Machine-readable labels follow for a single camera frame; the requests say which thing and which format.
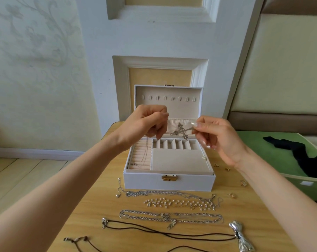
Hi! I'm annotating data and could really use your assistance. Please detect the square pendant cord necklace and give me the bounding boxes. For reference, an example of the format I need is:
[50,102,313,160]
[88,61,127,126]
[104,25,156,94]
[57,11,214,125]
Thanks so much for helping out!
[62,236,213,252]

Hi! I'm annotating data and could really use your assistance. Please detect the small earrings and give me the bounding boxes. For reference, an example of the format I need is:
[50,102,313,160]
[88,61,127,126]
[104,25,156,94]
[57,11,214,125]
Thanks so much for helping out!
[211,162,250,201]

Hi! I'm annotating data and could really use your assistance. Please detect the thin silver chain necklace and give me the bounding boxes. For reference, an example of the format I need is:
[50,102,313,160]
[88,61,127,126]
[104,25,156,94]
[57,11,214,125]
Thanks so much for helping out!
[115,177,222,202]

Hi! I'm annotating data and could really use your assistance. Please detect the person's left forearm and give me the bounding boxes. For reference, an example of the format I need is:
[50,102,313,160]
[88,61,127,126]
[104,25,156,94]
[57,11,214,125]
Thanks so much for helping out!
[0,134,128,252]

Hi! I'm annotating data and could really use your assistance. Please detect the person's right forearm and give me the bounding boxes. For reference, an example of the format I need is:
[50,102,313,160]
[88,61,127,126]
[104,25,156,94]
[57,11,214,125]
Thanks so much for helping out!
[235,149,317,252]

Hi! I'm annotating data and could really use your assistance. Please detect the bow pendant cord necklace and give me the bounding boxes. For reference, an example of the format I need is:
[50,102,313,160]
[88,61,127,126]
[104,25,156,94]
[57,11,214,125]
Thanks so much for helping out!
[100,217,256,252]

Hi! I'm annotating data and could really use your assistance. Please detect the beige padded wall panel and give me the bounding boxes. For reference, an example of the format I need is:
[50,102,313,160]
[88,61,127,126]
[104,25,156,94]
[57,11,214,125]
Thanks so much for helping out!
[229,0,317,135]

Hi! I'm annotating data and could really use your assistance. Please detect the black cloth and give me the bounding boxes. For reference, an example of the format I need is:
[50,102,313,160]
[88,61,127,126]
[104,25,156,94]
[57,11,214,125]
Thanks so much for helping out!
[263,136,317,180]

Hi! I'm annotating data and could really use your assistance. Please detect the silver link chain necklace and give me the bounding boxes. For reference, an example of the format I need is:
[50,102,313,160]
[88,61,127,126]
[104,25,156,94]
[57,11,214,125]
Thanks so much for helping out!
[119,209,224,229]

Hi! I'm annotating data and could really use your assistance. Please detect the person's left hand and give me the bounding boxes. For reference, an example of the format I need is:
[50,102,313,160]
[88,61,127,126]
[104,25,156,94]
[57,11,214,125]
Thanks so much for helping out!
[116,104,170,150]

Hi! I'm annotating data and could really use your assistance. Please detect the person's right hand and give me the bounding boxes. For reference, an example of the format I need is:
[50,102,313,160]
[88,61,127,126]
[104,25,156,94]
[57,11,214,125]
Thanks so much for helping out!
[190,115,249,166]

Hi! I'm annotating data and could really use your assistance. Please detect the white jewelry box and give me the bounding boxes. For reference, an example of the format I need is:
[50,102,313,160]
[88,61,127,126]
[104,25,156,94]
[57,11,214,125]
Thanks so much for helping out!
[123,84,217,192]

